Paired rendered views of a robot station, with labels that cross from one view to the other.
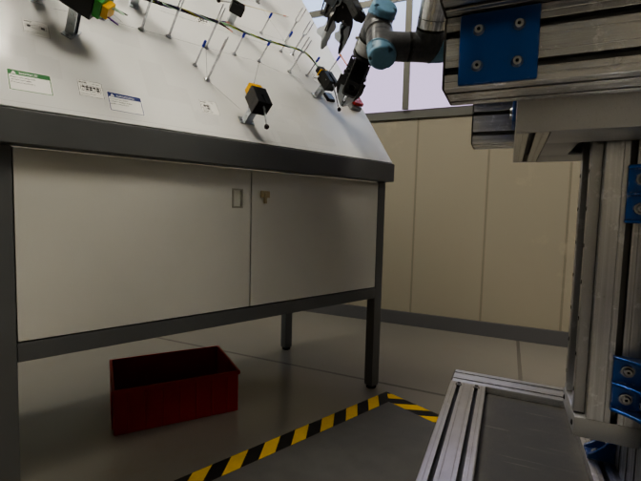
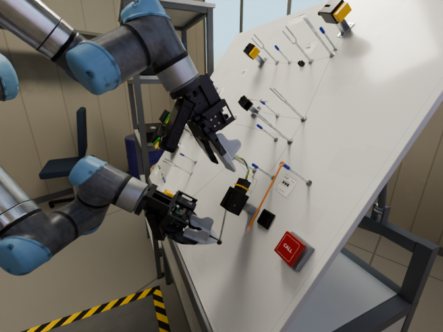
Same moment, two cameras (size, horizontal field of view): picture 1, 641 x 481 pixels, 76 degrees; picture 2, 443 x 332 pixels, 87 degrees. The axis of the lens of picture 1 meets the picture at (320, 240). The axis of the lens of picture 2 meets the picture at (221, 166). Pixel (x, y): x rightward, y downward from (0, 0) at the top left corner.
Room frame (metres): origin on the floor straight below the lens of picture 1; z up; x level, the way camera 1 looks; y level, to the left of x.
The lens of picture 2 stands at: (1.60, -0.53, 1.43)
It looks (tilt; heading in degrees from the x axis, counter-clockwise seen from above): 20 degrees down; 107
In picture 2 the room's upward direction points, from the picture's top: straight up
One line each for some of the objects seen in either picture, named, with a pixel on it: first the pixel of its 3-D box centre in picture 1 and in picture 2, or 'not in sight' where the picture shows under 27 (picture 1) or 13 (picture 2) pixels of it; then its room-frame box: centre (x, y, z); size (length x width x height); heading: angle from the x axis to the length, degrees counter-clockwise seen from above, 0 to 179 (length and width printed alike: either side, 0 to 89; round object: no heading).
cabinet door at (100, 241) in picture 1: (153, 241); (169, 240); (1.01, 0.41, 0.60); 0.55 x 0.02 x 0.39; 131
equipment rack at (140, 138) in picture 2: not in sight; (171, 149); (0.72, 1.03, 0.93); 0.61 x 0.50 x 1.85; 131
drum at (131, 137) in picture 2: not in sight; (147, 162); (-0.26, 2.06, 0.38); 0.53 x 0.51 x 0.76; 154
